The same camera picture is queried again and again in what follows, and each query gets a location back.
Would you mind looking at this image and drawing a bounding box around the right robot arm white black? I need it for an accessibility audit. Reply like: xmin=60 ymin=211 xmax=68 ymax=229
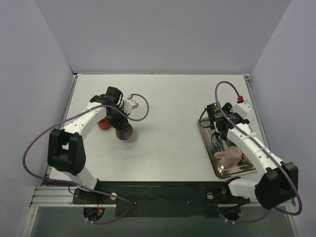
xmin=197 ymin=101 xmax=298 ymax=209

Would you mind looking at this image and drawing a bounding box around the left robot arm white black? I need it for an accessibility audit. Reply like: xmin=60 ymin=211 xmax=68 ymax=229
xmin=47 ymin=87 xmax=138 ymax=203

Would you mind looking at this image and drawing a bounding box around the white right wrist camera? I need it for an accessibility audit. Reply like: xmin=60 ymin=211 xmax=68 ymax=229
xmin=232 ymin=100 xmax=253 ymax=118

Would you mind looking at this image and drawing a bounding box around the aluminium frame rail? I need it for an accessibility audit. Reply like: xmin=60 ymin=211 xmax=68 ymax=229
xmin=30 ymin=184 xmax=296 ymax=207

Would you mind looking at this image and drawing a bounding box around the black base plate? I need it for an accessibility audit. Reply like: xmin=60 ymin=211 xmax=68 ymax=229
xmin=73 ymin=181 xmax=250 ymax=217

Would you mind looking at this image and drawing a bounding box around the lilac mug black handle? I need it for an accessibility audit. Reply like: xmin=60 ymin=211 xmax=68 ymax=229
xmin=116 ymin=123 xmax=133 ymax=141

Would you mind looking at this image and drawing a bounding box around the red mug black handle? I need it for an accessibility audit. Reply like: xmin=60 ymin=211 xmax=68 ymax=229
xmin=97 ymin=118 xmax=112 ymax=130

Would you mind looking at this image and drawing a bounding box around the metal tray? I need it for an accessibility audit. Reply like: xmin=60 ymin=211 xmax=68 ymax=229
xmin=196 ymin=117 xmax=257 ymax=178

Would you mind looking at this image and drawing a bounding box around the pink mug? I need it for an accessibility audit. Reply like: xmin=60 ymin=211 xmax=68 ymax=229
xmin=214 ymin=146 xmax=243 ymax=168

